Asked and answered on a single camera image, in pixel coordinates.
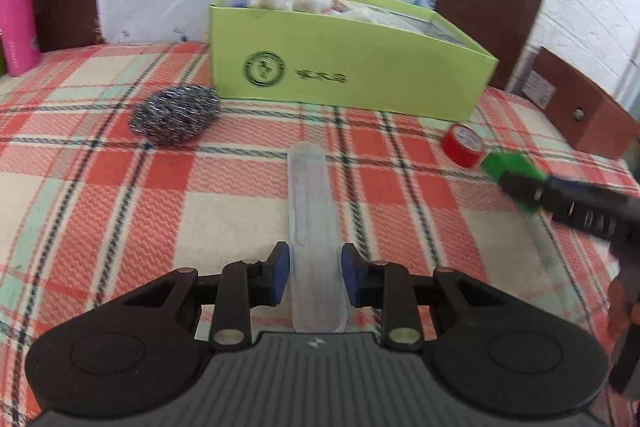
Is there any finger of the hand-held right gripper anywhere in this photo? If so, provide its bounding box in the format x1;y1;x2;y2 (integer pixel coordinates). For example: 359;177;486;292
500;172;640;254
546;177;640;219

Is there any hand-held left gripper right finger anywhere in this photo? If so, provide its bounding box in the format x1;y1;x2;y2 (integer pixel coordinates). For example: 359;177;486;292
341;243;507;351

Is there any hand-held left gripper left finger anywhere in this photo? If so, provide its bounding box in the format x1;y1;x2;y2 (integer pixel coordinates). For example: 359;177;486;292
120;241;292;351

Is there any clear plastic tube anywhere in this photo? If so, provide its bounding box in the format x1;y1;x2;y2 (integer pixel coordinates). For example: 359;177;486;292
287;141;347;334

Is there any green cardboard box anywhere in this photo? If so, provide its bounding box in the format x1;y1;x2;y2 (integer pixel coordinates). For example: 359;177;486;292
207;0;500;124

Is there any person's right hand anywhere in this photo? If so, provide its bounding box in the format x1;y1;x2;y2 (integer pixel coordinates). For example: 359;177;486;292
606;279;633;341

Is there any brown gift box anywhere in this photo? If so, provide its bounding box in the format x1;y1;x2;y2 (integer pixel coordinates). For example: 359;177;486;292
522;47;640;160

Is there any red tape roll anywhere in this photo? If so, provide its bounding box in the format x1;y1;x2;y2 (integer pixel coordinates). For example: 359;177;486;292
441;123;487;168

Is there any plaid blanket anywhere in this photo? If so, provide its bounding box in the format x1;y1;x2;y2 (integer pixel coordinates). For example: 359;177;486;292
0;41;640;427

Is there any steel wool scrubber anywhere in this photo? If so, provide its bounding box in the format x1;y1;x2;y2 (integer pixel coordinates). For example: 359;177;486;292
127;85;222;146

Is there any pile of cotton balls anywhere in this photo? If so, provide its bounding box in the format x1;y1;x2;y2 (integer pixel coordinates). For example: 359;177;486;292
249;0;383;24

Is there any pink bottle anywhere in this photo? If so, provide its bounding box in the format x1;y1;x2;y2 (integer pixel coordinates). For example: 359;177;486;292
0;0;42;76

